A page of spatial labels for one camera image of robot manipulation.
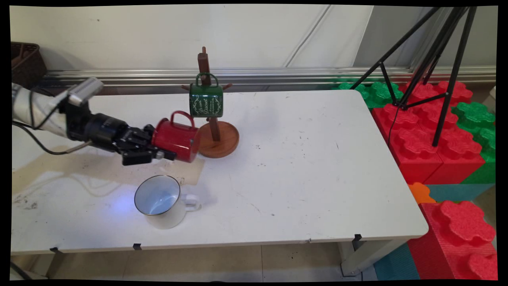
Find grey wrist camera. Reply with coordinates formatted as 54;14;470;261
59;77;105;108

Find flat green foam block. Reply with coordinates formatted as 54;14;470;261
331;77;404;109

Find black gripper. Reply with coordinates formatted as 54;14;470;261
84;112;177;166

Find thin black tripod cable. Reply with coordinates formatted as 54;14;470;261
387;104;400;151

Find black tripod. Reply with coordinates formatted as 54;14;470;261
349;6;478;148

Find red enamel mug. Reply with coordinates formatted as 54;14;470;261
151;110;201;164

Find orange foam piece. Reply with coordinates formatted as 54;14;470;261
407;182;437;205

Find brown wooden mug tree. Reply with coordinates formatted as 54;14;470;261
181;46;241;159

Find tall green foam block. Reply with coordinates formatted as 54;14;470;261
451;101;497;185

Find white enamel mug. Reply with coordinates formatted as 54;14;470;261
134;174;202;230

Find dark brown woven basket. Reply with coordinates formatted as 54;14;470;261
11;41;48;90

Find white table leg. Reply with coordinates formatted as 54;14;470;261
337;238;410;277

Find teal foam block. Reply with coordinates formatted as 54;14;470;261
426;183;495;203
373;242;421;281

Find large red foam block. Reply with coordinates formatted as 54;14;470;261
370;80;487;186

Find aluminium rail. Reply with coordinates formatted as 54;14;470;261
40;66;497;95

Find green enamel mug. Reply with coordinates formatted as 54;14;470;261
189;72;224;119

